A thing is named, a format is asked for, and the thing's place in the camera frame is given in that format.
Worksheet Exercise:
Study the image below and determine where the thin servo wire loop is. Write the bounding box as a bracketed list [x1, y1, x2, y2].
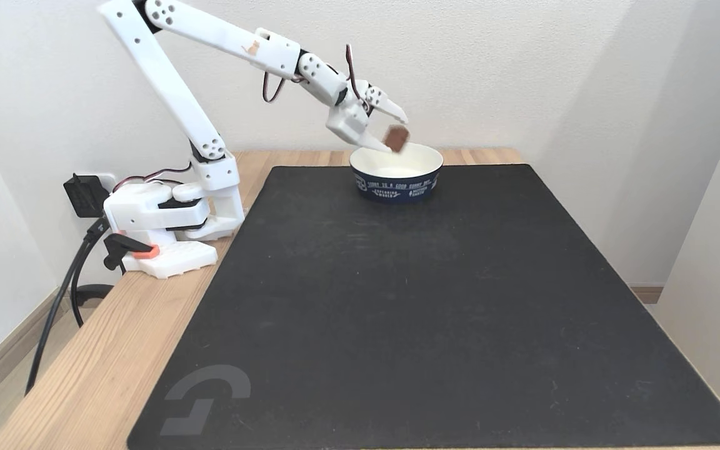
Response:
[262, 71, 287, 104]
[344, 43, 370, 113]

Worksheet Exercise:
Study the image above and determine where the black and orange clamp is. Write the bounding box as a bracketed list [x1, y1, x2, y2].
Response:
[103, 232, 161, 273]

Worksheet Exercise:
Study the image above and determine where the black table mat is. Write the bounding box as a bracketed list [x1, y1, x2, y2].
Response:
[127, 164, 720, 450]

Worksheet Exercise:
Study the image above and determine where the red cube toy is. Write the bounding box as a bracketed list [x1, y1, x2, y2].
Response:
[383, 124, 411, 155]

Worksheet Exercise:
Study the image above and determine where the thin servo wire at base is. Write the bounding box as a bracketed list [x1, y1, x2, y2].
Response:
[112, 162, 193, 193]

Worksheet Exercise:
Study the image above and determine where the black cable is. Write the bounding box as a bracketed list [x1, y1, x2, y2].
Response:
[25, 216, 111, 396]
[70, 234, 114, 328]

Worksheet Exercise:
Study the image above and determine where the navy printed bowl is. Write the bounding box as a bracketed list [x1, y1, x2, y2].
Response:
[349, 142, 444, 204]

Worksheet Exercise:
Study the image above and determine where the black power adapter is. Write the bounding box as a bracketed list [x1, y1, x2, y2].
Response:
[62, 174, 111, 219]

